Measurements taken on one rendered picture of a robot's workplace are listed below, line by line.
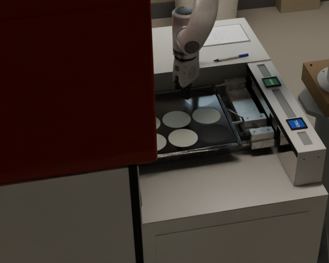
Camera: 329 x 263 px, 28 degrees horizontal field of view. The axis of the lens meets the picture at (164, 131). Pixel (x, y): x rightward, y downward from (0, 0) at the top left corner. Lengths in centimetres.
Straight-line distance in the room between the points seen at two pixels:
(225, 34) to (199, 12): 64
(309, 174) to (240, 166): 24
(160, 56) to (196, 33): 51
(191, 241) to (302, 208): 37
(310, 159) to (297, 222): 22
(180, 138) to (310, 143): 43
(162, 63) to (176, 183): 54
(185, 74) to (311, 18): 284
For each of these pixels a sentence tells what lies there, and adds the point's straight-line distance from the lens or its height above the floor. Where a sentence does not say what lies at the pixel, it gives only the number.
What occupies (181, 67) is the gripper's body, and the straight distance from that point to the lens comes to 218.
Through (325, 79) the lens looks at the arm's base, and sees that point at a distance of 255.
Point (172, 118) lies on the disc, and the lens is 230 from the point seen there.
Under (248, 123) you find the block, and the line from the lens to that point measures 229.
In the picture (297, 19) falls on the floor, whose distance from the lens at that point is 493.
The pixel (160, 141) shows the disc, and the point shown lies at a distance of 220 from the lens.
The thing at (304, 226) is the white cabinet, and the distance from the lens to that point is 222.
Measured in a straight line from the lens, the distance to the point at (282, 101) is 231.
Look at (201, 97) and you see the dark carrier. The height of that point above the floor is 90.
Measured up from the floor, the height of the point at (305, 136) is 96.
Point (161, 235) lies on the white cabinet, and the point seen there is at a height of 76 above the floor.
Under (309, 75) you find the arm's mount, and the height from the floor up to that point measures 89.
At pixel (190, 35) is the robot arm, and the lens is 205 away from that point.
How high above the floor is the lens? 225
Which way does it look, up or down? 37 degrees down
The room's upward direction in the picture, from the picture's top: 2 degrees counter-clockwise
